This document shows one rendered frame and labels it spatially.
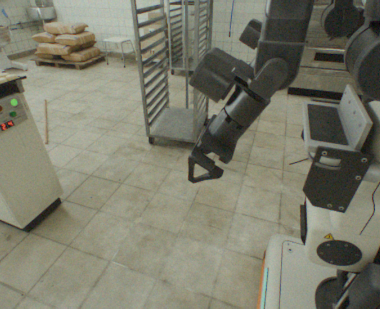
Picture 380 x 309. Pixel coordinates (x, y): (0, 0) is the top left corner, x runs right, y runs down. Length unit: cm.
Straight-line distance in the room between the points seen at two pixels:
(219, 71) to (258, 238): 139
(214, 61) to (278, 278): 101
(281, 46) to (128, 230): 151
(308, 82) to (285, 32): 343
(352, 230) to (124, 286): 114
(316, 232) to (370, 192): 16
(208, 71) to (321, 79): 343
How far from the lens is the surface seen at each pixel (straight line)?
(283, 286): 122
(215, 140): 44
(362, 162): 58
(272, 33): 36
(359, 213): 70
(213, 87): 39
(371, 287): 77
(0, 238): 201
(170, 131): 236
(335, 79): 381
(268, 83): 36
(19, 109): 158
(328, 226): 74
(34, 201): 183
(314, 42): 366
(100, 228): 176
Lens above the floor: 131
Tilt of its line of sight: 35 degrees down
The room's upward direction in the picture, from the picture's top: straight up
